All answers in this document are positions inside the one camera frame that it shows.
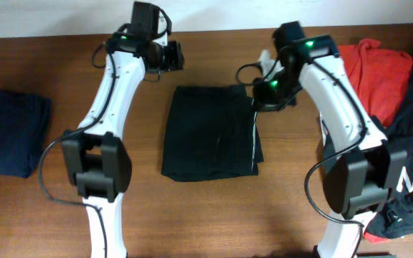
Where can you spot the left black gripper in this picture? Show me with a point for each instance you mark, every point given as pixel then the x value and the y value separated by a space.
pixel 174 55

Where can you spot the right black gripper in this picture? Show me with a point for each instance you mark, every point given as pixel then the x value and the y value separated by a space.
pixel 264 95

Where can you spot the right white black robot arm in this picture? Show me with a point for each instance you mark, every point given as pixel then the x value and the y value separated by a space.
pixel 362 174

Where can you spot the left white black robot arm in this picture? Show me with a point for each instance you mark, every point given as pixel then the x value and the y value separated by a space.
pixel 97 163

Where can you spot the red garment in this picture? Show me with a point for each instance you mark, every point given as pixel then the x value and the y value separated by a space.
pixel 379 77

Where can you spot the folded navy blue garment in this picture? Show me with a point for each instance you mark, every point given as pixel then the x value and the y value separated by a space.
pixel 24 119

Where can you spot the black shorts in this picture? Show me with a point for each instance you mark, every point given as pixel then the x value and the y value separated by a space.
pixel 211 133

